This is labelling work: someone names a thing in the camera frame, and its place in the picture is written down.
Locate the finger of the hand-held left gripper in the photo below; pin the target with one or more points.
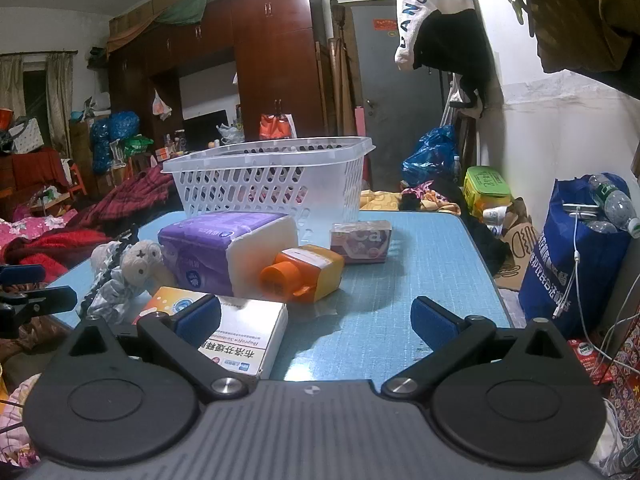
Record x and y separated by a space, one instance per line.
22 274
45 298

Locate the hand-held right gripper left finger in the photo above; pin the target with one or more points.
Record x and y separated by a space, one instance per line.
200 316

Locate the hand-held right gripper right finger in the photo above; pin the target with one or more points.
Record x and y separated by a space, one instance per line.
434 321

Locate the white medicine box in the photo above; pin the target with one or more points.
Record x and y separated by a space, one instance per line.
250 332

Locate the purple tissue pack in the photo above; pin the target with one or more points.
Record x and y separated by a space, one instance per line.
210 250

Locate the white plush toy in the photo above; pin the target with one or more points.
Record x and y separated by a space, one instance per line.
141 260

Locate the small purple box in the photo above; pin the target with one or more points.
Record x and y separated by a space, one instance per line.
360 245

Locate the orange ball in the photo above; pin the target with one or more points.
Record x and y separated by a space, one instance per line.
305 272

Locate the white plastic basket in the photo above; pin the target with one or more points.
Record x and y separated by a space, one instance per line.
265 185

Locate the red blanket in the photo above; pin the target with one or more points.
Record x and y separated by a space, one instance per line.
55 252

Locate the maroon plaid blanket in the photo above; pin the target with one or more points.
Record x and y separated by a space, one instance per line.
135 195

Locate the green lidded box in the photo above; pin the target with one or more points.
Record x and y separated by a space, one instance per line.
487 185

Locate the blue tote bag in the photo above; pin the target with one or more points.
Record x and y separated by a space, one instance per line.
575 280

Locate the red box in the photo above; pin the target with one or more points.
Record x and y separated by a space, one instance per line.
592 360

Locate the blue stuffed bags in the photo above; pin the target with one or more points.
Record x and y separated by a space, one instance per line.
112 135

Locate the blue plastic bag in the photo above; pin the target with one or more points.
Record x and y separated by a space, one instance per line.
432 155

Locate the beige curtain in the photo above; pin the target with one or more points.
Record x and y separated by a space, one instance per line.
57 100

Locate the clear white plastic bag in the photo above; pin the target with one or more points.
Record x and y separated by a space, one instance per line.
231 132

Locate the black television screen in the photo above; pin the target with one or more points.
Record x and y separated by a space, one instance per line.
202 127

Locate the orange hanging bag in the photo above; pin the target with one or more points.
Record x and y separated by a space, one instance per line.
274 126

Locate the clear plastic water bottle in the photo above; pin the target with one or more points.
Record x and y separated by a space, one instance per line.
612 205

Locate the white pink plastic bag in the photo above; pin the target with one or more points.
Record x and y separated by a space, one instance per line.
161 106

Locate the grey door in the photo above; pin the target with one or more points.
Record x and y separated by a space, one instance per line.
395 100

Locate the black hanging garment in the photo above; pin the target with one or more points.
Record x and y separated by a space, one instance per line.
460 55

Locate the brown wooden wardrobe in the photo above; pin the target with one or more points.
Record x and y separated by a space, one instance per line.
280 50

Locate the white printed hoodie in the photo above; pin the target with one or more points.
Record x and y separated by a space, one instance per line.
430 5

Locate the brown hanging clothes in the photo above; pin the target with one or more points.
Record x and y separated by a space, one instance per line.
585 10

